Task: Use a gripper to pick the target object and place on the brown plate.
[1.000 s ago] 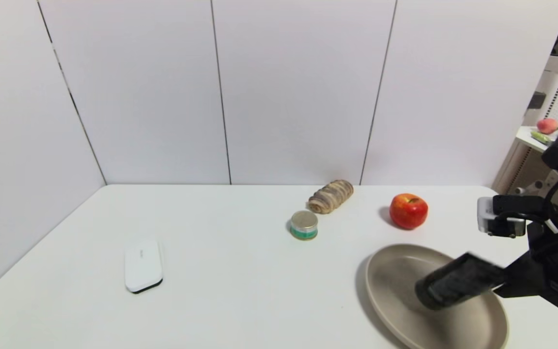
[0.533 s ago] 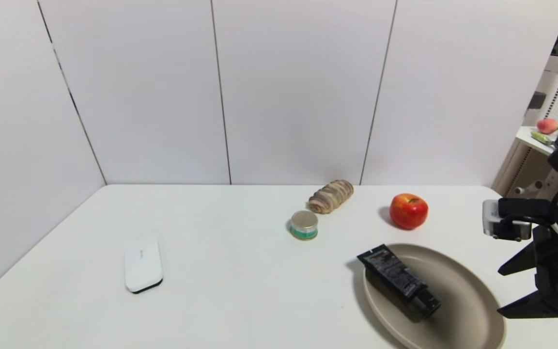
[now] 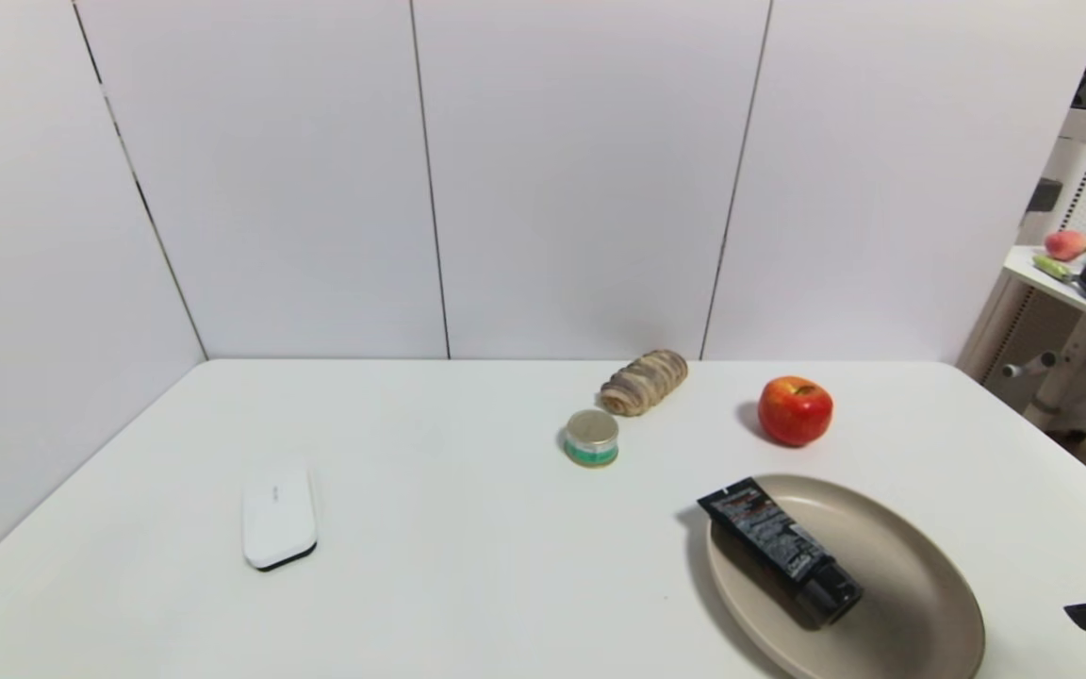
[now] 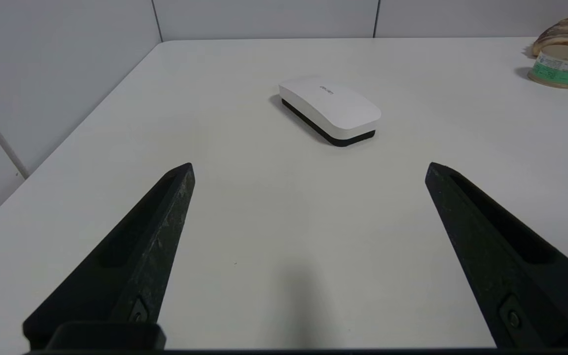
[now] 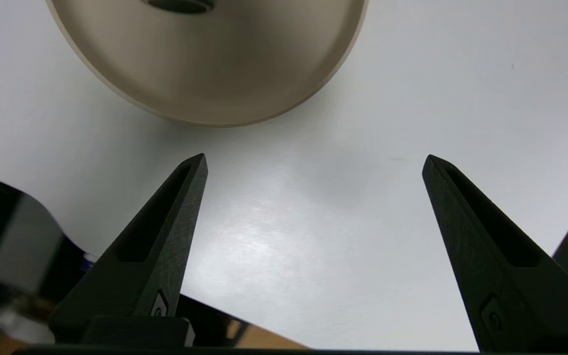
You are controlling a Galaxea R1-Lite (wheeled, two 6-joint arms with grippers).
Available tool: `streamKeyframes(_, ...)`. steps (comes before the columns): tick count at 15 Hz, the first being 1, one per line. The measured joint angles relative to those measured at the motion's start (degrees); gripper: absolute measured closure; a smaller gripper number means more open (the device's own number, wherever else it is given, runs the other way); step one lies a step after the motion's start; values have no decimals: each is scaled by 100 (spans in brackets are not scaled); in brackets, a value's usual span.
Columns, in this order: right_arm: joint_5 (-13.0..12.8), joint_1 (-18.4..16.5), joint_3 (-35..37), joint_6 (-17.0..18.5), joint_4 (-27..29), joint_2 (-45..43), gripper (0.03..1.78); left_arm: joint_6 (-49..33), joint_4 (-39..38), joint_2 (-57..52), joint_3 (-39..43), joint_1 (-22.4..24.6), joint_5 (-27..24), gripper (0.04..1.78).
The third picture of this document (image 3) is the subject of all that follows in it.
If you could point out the white whiteboard eraser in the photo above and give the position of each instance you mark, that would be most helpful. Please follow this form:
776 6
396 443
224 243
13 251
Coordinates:
279 509

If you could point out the beige brown plate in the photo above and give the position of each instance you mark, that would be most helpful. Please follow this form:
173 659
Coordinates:
911 585

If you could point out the white pegboard cabinet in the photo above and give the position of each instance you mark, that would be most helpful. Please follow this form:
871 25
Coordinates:
1085 189

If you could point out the brown striped bread roll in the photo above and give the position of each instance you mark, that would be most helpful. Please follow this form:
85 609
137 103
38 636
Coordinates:
643 383

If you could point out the red apple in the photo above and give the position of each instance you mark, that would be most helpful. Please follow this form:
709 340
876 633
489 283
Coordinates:
795 411

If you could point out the pink peach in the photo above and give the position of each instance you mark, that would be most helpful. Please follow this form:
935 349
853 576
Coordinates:
1064 245

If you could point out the black cosmetic tube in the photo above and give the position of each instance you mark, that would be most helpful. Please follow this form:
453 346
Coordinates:
779 542

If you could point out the white side table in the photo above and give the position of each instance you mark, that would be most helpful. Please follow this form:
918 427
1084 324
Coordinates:
1080 354

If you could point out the green tin can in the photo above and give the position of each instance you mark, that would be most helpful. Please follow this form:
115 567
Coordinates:
591 436

